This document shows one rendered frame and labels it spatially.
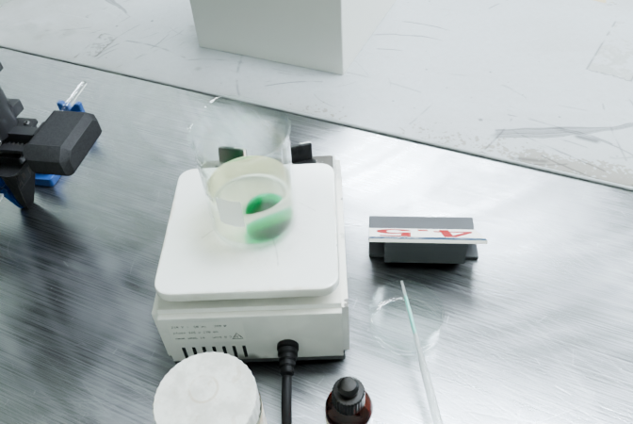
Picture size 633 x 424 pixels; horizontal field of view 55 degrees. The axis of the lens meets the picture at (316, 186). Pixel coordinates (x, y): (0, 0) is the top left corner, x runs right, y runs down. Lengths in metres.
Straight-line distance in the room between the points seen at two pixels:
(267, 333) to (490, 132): 0.33
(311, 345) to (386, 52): 0.43
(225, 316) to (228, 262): 0.03
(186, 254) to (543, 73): 0.48
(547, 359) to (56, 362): 0.36
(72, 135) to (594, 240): 0.44
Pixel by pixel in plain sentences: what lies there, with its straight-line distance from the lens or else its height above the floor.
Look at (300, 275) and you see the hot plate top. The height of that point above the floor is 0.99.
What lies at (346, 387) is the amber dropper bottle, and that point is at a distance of 0.37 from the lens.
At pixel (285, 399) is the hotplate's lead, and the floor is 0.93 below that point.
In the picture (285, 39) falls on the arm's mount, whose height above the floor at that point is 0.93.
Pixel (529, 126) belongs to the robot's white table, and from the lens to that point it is 0.66.
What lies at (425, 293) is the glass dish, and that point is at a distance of 0.48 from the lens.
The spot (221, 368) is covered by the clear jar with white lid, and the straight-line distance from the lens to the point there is 0.37.
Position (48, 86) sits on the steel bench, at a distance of 0.80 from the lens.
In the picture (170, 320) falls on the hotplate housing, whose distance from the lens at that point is 0.42.
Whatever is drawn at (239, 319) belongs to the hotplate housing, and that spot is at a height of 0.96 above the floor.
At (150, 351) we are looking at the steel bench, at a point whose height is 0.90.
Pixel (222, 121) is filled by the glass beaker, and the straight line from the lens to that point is 0.41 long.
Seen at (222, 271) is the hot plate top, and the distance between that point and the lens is 0.40.
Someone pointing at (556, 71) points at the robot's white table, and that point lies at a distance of 0.75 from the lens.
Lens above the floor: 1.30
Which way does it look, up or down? 44 degrees down
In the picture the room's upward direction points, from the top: 4 degrees counter-clockwise
